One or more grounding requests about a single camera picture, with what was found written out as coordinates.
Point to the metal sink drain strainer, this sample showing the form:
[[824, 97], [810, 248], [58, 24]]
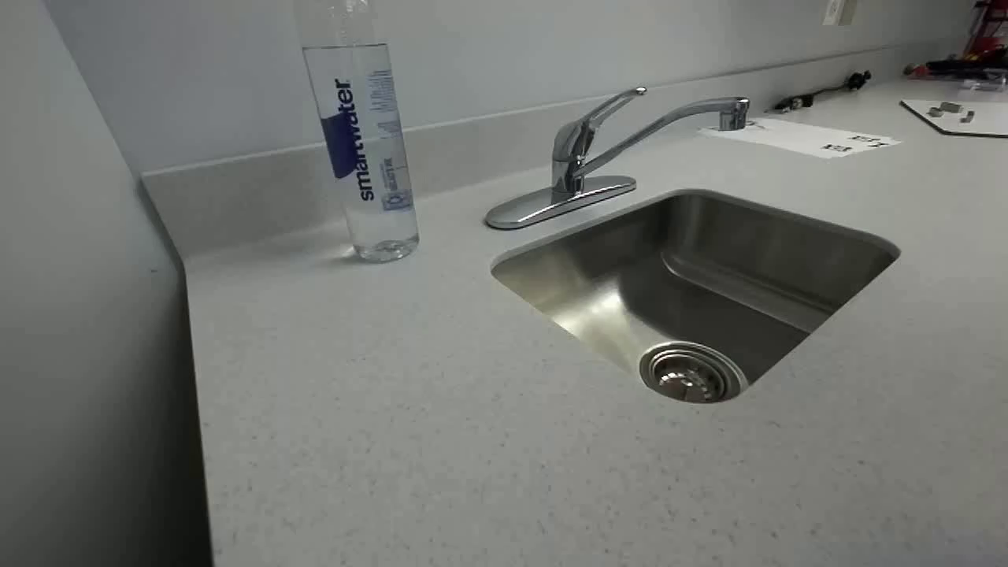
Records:
[[687, 377]]

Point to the clear smartwater plastic bottle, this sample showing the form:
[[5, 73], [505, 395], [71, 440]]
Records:
[[363, 138]]

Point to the stainless steel sink basin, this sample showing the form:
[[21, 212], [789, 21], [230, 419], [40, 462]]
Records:
[[736, 264]]

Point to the white printed paper sheet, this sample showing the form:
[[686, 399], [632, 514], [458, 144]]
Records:
[[797, 138]]

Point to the black slim tool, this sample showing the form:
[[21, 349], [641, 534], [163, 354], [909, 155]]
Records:
[[830, 91]]

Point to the small grey metal part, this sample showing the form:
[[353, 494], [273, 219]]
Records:
[[942, 108]]

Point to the red and black equipment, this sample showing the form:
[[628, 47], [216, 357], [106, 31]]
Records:
[[987, 41]]

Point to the white wall outlet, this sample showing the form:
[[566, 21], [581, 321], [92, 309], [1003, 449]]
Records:
[[837, 12]]

